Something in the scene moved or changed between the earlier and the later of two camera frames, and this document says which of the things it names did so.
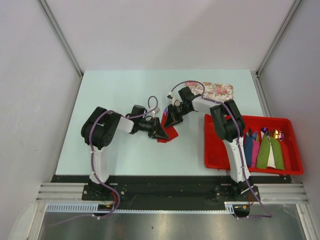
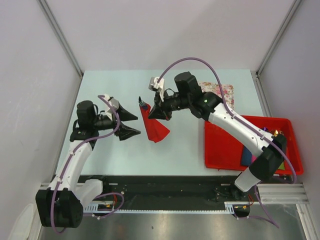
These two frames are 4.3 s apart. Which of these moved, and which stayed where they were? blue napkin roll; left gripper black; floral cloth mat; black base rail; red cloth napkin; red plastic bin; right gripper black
Moved: red cloth napkin; right gripper black; left gripper black
Stayed: black base rail; red plastic bin; blue napkin roll; floral cloth mat
